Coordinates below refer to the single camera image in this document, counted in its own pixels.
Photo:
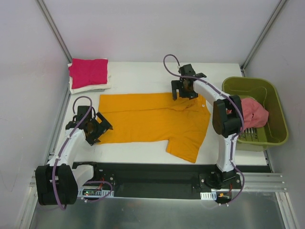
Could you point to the right white cable duct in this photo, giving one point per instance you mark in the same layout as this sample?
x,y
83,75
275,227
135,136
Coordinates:
x,y
208,195

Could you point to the white cable duct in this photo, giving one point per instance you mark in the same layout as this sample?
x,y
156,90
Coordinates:
x,y
94,193
208,195

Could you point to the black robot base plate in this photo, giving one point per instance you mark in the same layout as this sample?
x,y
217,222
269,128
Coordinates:
x,y
168,181

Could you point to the left white cable duct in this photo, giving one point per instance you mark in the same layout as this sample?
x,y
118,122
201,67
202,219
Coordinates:
x,y
94,193

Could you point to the salmon pink t shirt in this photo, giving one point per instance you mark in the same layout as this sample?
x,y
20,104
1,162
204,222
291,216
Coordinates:
x,y
255,116

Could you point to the orange t shirt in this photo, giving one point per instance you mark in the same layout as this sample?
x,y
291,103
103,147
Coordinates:
x,y
156,117

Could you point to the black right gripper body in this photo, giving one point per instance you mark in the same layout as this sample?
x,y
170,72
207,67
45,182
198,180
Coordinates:
x,y
179,88

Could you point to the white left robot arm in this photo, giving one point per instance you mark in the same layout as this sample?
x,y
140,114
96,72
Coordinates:
x,y
58,182

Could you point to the right aluminium frame post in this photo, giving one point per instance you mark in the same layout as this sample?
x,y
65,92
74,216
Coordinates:
x,y
264,32

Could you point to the left aluminium frame post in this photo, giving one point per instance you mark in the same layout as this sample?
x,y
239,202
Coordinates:
x,y
53,27

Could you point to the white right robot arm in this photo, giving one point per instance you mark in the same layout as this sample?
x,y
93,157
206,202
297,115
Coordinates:
x,y
227,120

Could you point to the olive green plastic basket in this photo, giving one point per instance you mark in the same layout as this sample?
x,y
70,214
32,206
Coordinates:
x,y
275,132

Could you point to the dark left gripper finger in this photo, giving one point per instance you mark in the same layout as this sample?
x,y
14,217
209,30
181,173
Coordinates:
x,y
103,123
93,141

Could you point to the aluminium frame post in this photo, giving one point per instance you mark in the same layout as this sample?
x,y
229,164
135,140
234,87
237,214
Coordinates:
x,y
264,32
53,27

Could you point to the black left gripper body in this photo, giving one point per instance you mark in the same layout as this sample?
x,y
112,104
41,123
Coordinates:
x,y
99,129

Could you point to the folded magenta t shirt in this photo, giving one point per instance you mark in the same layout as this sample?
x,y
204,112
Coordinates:
x,y
88,72

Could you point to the folded white t shirt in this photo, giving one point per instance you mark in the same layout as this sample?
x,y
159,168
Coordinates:
x,y
89,88

